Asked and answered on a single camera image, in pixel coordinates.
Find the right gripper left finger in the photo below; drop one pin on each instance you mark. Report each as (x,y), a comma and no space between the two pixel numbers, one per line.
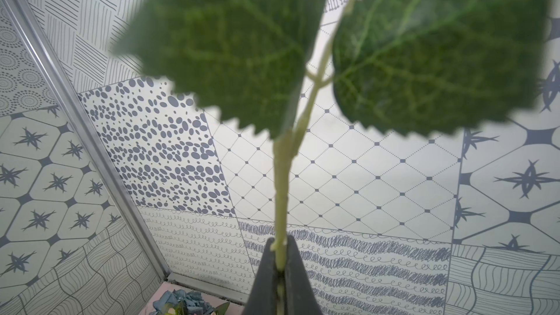
(263,297)

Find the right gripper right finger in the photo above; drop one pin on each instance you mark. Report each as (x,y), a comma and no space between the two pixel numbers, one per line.
(300,298)

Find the bunch of artificial flowers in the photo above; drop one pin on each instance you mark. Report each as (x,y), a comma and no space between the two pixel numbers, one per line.
(186,303)

